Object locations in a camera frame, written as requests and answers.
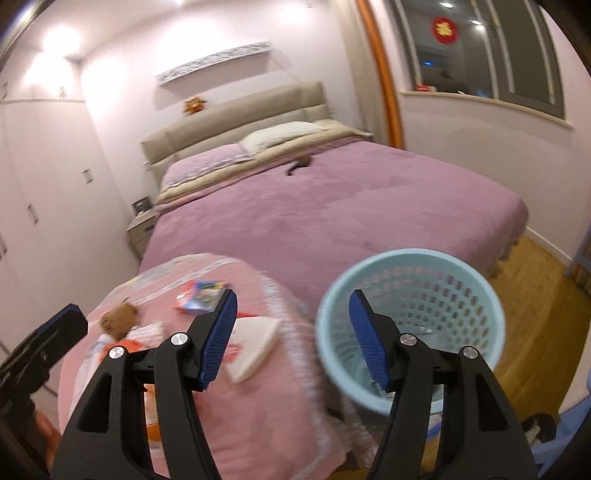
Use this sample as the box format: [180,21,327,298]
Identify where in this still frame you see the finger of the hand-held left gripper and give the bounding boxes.
[28,304,88,365]

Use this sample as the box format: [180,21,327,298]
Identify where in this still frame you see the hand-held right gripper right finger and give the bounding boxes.
[348,289,539,480]

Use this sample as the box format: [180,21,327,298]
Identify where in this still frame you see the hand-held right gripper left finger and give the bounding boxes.
[50,288,239,480]

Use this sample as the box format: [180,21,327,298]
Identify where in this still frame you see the white paper carton red print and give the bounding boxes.
[225,316,282,384]

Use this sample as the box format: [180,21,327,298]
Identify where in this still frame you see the colourful snack packet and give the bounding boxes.
[174,281,230,315]

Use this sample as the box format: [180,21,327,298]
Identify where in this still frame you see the brown paper packet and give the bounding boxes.
[100,302,140,337]

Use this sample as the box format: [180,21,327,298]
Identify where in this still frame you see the orange plastic packet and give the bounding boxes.
[95,332,162,439]

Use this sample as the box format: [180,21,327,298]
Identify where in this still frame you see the light blue plastic basket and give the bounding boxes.
[316,249,506,416]

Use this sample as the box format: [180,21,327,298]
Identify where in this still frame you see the grey nightstand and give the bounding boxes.
[127,210,160,266]

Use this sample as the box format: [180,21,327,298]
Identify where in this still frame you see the bed with purple cover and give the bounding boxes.
[139,138,529,333]

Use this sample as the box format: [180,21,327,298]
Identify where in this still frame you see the white wardrobe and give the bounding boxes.
[0,80,139,356]

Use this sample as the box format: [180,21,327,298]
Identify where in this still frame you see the pink pillow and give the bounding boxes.
[161,143,252,190]

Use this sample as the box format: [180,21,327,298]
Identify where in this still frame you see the dark brown stick object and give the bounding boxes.
[285,157,314,177]

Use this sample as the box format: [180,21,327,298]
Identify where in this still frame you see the black shoe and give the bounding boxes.
[522,412,557,446]

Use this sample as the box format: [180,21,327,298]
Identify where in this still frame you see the beige quilt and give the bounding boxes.
[154,119,375,208]

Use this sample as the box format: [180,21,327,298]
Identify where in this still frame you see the white pillow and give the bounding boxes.
[240,121,326,155]

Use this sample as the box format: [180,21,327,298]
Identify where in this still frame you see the beige padded headboard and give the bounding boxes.
[140,80,331,185]

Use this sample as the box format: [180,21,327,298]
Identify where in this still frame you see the orange curtain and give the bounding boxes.
[355,0,407,151]

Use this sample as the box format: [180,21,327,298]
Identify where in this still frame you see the white window sill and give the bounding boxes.
[399,90,575,132]

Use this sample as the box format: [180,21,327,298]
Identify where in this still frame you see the pale sheer curtain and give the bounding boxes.
[335,0,389,144]

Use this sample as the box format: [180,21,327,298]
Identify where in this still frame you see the grey framed window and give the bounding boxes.
[390,0,566,118]

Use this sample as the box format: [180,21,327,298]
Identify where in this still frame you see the red round window sticker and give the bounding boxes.
[431,16,460,45]

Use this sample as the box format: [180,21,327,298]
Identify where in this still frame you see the white patterned wall shelf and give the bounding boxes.
[156,41,271,87]

